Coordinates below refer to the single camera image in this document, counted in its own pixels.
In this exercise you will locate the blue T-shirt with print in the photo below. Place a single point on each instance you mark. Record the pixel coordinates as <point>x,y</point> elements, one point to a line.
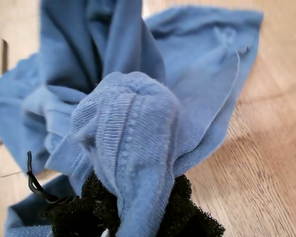
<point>138,123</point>

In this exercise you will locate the black gripper foam-covered finger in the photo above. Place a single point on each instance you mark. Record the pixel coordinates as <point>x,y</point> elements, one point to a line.
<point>187,219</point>
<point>88,214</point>

